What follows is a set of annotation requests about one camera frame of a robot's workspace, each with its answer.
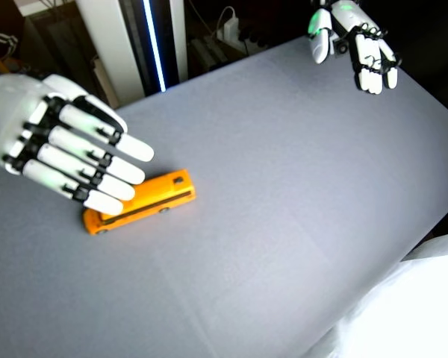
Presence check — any white power strip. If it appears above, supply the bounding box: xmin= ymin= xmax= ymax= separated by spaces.
xmin=188 ymin=35 xmax=231 ymax=68

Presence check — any white pillar panel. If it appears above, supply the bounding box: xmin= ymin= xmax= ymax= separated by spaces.
xmin=74 ymin=0 xmax=190 ymax=110

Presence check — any yellow toy bus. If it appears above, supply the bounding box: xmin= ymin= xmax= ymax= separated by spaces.
xmin=82 ymin=168 xmax=197 ymax=236

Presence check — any grey table cloth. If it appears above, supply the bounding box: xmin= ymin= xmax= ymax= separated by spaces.
xmin=0 ymin=32 xmax=448 ymax=358

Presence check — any white power adapter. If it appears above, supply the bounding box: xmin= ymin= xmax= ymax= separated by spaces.
xmin=216 ymin=13 xmax=240 ymax=43

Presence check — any blue light strip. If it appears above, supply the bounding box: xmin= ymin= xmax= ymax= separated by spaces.
xmin=141 ymin=0 xmax=168 ymax=92

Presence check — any white fabric sheet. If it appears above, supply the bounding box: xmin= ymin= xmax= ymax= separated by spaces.
xmin=302 ymin=230 xmax=448 ymax=358

